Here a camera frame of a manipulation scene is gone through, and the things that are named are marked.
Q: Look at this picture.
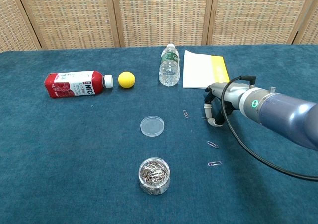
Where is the woven folding screen panel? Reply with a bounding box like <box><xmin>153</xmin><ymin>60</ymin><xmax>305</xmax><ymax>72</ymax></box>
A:
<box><xmin>207</xmin><ymin>0</ymin><xmax>313</xmax><ymax>46</ymax></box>
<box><xmin>294</xmin><ymin>0</ymin><xmax>318</xmax><ymax>45</ymax></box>
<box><xmin>109</xmin><ymin>0</ymin><xmax>216</xmax><ymax>48</ymax></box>
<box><xmin>0</xmin><ymin>0</ymin><xmax>42</xmax><ymax>53</ymax></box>
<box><xmin>14</xmin><ymin>0</ymin><xmax>121</xmax><ymax>51</ymax></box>

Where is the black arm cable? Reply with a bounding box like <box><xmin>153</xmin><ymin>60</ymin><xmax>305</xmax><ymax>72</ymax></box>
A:
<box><xmin>222</xmin><ymin>75</ymin><xmax>318</xmax><ymax>181</ymax></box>

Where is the blue table cloth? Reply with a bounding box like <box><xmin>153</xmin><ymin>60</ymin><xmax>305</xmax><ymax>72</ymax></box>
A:
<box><xmin>0</xmin><ymin>44</ymin><xmax>318</xmax><ymax>224</ymax></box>

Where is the white yellow paper pad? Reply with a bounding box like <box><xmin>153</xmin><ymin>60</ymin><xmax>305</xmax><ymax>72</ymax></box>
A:
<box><xmin>182</xmin><ymin>50</ymin><xmax>231</xmax><ymax>90</ymax></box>

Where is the red juice bottle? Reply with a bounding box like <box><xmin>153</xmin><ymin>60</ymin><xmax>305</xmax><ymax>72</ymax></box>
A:
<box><xmin>44</xmin><ymin>70</ymin><xmax>114</xmax><ymax>99</ymax></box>

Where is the round container of clips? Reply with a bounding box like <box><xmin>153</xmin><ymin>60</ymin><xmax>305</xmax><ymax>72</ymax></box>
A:
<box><xmin>138</xmin><ymin>158</ymin><xmax>171</xmax><ymax>196</ymax></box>

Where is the clear round plastic lid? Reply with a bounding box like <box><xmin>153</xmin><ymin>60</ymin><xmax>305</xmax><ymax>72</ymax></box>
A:
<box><xmin>140</xmin><ymin>115</ymin><xmax>166</xmax><ymax>137</ymax></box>

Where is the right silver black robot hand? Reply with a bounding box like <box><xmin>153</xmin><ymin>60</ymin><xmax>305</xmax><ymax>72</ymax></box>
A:
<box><xmin>201</xmin><ymin>82</ymin><xmax>251</xmax><ymax>128</ymax></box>

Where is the yellow ball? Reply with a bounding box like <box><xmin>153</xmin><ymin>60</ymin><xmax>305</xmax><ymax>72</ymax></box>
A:
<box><xmin>118</xmin><ymin>71</ymin><xmax>136</xmax><ymax>89</ymax></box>

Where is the clear water bottle green label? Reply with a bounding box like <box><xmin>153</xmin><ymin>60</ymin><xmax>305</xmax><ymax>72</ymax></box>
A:
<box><xmin>158</xmin><ymin>43</ymin><xmax>180</xmax><ymax>87</ymax></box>

